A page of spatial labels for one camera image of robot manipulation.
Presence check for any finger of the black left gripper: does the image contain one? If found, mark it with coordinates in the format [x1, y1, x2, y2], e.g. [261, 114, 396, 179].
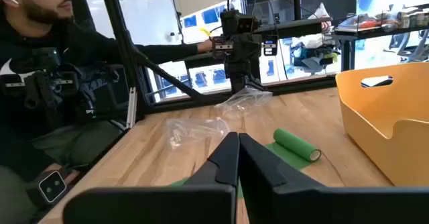
[231, 76, 247, 95]
[246, 76, 265, 91]

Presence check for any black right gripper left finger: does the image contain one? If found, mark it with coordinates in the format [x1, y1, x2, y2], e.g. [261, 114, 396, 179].
[63, 132, 239, 224]

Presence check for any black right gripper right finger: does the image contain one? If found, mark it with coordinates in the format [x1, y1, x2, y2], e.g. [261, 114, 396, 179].
[238, 132, 429, 224]

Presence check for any clear plastic zip bag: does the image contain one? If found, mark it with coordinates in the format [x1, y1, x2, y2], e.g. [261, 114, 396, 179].
[214, 86, 274, 119]
[164, 116, 231, 151]

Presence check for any green elastic bandage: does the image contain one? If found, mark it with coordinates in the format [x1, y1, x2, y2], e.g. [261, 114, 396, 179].
[169, 128, 322, 200]

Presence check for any yellow plastic bin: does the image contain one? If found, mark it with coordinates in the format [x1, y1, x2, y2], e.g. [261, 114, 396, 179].
[334, 62, 429, 187]

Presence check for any black desk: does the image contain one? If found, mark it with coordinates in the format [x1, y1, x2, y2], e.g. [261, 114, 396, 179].
[333, 2, 429, 72]

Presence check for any person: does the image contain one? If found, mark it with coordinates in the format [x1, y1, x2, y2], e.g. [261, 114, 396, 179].
[0, 0, 214, 224]

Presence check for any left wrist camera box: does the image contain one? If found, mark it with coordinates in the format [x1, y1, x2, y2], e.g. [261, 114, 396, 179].
[220, 10, 261, 36]

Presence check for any white frame bracket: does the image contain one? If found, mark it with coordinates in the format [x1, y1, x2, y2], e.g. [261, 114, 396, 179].
[125, 87, 138, 129]

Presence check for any small black camera box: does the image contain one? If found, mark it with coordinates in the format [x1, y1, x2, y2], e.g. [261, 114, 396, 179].
[26, 169, 68, 208]

